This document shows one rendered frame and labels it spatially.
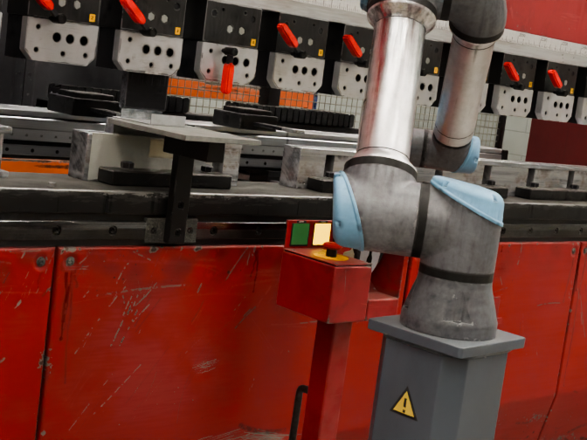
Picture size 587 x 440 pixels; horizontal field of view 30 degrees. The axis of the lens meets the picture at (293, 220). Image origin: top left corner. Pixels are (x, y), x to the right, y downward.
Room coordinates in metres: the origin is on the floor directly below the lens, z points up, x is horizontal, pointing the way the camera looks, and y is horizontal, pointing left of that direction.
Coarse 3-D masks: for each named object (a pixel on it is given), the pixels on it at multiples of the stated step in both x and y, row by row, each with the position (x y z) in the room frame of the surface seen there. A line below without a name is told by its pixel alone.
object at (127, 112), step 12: (132, 72) 2.21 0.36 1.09; (132, 84) 2.22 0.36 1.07; (144, 84) 2.24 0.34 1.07; (156, 84) 2.26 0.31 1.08; (168, 84) 2.28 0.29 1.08; (132, 96) 2.22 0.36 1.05; (144, 96) 2.24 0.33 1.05; (156, 96) 2.26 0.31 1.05; (132, 108) 2.22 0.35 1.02; (144, 108) 2.24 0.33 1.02; (156, 108) 2.26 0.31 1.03
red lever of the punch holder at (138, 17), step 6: (120, 0) 2.12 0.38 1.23; (126, 0) 2.11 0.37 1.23; (126, 6) 2.12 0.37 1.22; (132, 6) 2.12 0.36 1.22; (132, 12) 2.12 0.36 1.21; (138, 12) 2.13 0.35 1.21; (132, 18) 2.14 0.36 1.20; (138, 18) 2.13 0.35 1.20; (144, 18) 2.14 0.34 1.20; (144, 24) 2.15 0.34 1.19; (144, 30) 2.16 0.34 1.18; (150, 30) 2.15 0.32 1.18; (144, 36) 2.17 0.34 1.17; (150, 36) 2.15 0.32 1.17
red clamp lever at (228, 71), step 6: (228, 48) 2.30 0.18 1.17; (234, 48) 2.29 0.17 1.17; (228, 54) 2.30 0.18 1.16; (234, 54) 2.29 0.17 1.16; (228, 60) 2.30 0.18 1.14; (228, 66) 2.29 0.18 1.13; (228, 72) 2.29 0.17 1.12; (222, 78) 2.30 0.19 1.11; (228, 78) 2.29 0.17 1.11; (222, 84) 2.30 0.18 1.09; (228, 84) 2.29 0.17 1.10; (222, 90) 2.30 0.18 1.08; (228, 90) 2.29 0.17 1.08
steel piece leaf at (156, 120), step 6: (156, 114) 2.14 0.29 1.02; (162, 114) 2.15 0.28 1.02; (132, 120) 2.18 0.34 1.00; (138, 120) 2.18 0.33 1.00; (144, 120) 2.21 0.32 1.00; (150, 120) 2.13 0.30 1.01; (156, 120) 2.14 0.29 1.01; (162, 120) 2.15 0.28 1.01; (168, 120) 2.16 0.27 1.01; (174, 120) 2.17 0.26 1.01; (180, 120) 2.18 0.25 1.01; (168, 126) 2.16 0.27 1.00; (174, 126) 2.17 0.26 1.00; (180, 126) 2.18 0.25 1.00
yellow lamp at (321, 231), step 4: (316, 224) 2.27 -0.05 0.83; (320, 224) 2.27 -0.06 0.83; (324, 224) 2.28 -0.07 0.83; (328, 224) 2.29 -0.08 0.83; (316, 228) 2.27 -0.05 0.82; (320, 228) 2.28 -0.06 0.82; (324, 228) 2.28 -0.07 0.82; (328, 228) 2.29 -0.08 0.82; (316, 232) 2.27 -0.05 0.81; (320, 232) 2.28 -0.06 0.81; (324, 232) 2.29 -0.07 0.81; (328, 232) 2.29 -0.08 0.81; (316, 236) 2.27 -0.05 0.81; (320, 236) 2.28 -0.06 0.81; (324, 236) 2.29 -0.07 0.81; (328, 236) 2.30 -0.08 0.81; (316, 240) 2.27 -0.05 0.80; (320, 240) 2.28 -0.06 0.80; (324, 240) 2.29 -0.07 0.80; (328, 240) 2.30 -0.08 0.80
